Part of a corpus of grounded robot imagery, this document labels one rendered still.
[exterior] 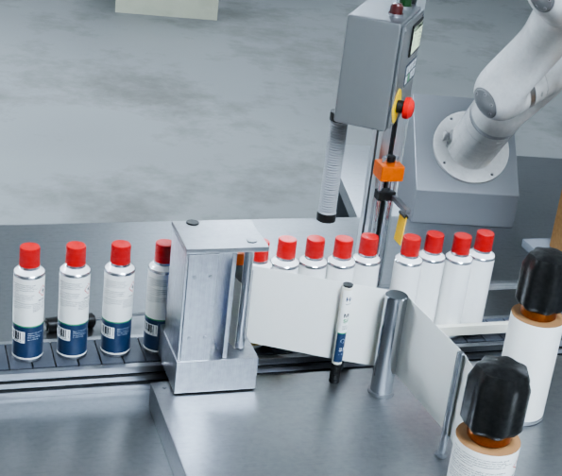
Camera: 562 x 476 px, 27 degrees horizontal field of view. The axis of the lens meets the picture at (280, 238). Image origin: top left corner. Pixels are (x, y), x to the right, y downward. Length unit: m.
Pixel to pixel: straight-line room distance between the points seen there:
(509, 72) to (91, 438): 1.15
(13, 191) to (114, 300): 3.01
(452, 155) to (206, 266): 1.15
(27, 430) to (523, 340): 0.81
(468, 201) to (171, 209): 2.21
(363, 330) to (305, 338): 0.10
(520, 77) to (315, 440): 0.96
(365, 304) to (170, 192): 3.13
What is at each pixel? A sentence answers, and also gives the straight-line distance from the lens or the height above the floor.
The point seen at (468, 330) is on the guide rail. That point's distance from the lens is 2.25.
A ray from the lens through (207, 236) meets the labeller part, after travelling 1.90.
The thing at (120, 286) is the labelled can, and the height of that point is 1.02.
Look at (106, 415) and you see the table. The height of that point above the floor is 0.83.
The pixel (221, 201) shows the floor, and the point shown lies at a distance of 5.02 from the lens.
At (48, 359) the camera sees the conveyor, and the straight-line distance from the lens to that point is 2.06.
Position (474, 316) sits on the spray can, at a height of 0.92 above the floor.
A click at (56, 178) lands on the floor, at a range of 5.14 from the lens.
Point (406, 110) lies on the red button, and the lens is 2.04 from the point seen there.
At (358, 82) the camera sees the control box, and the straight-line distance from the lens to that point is 2.03.
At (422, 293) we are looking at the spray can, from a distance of 2.20.
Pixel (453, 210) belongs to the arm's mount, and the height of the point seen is 0.87.
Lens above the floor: 1.93
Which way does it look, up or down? 24 degrees down
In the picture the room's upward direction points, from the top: 7 degrees clockwise
